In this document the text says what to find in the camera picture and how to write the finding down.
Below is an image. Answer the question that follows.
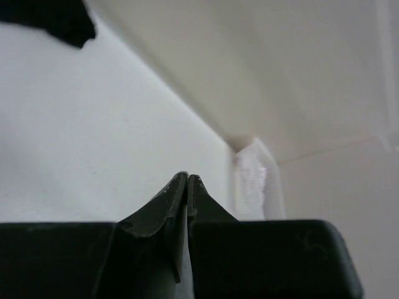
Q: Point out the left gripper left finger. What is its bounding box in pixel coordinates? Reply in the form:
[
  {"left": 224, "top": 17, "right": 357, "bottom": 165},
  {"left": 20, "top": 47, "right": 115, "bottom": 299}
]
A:
[{"left": 1, "top": 172, "right": 188, "bottom": 298}]

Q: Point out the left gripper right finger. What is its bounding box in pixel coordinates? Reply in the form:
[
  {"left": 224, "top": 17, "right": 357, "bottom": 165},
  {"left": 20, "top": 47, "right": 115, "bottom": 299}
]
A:
[{"left": 187, "top": 175, "right": 363, "bottom": 298}]

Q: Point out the folded black tank top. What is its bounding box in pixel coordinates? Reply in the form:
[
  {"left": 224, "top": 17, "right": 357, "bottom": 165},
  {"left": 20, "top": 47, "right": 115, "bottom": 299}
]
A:
[{"left": 1, "top": 0, "right": 97, "bottom": 49}]

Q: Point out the white plastic basket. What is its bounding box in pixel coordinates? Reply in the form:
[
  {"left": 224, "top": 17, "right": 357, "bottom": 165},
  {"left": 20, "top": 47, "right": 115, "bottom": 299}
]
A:
[{"left": 231, "top": 136, "right": 286, "bottom": 221}]

